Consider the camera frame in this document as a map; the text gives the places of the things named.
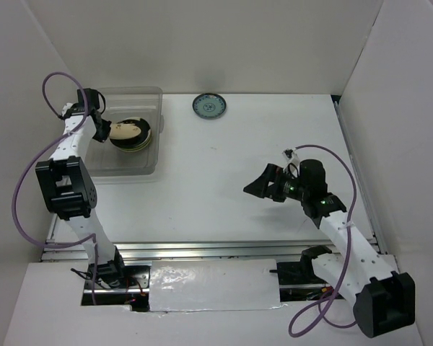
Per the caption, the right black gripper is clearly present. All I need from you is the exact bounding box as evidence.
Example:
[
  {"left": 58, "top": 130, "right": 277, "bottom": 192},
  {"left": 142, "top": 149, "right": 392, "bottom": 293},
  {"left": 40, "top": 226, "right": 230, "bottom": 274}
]
[{"left": 244, "top": 163, "right": 309, "bottom": 202}]

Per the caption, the cream plate with floral marks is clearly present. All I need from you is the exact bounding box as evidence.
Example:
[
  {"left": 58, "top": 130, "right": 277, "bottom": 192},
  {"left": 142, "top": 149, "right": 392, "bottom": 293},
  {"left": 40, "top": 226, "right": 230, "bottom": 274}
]
[{"left": 109, "top": 123, "right": 142, "bottom": 141}]

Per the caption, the black glossy plate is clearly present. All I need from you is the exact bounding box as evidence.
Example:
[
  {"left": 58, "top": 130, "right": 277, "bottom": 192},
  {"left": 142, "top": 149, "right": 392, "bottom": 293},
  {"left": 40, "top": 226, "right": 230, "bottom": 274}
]
[{"left": 109, "top": 117, "right": 152, "bottom": 151}]

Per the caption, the blue floral plate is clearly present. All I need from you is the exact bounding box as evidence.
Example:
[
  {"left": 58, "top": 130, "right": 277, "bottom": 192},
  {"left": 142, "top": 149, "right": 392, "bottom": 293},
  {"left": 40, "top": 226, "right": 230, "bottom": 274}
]
[{"left": 192, "top": 93, "right": 227, "bottom": 120}]

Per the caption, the cream plate black patch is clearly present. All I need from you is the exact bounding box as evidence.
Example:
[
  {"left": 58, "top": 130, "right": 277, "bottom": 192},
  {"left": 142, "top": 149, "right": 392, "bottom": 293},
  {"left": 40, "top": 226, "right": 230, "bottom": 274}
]
[{"left": 123, "top": 130, "right": 152, "bottom": 152}]

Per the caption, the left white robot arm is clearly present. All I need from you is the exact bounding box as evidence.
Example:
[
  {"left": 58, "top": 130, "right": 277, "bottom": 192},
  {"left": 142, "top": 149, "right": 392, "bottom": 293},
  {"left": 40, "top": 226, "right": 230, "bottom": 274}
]
[{"left": 35, "top": 89, "right": 128, "bottom": 289}]

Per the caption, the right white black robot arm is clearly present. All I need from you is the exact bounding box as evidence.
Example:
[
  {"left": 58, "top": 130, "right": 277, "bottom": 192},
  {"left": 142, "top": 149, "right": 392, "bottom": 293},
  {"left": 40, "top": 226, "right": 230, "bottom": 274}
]
[{"left": 243, "top": 159, "right": 416, "bottom": 338}]

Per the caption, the clear plastic bin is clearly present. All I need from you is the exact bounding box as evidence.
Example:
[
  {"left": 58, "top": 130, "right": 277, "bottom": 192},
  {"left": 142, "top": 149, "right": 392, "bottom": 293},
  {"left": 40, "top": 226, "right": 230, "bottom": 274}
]
[{"left": 84, "top": 86, "right": 165, "bottom": 177}]

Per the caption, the white cover sheet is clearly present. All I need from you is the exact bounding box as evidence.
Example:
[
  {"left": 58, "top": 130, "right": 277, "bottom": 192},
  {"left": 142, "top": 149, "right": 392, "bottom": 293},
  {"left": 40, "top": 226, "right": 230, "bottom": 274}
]
[{"left": 149, "top": 259, "right": 281, "bottom": 312}]

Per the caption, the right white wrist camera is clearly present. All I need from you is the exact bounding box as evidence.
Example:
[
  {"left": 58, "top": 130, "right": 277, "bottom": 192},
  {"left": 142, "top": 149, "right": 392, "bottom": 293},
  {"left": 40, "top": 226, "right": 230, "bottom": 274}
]
[{"left": 282, "top": 148, "right": 300, "bottom": 175}]

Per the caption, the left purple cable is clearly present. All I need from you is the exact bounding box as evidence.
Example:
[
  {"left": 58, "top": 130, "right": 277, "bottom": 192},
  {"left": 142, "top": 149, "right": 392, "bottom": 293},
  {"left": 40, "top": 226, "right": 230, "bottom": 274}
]
[{"left": 12, "top": 71, "right": 98, "bottom": 306}]

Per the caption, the aluminium rail frame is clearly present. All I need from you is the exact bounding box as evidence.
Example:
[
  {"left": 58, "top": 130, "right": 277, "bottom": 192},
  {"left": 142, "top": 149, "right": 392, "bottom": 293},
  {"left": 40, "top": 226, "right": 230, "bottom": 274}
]
[{"left": 39, "top": 94, "right": 387, "bottom": 314}]

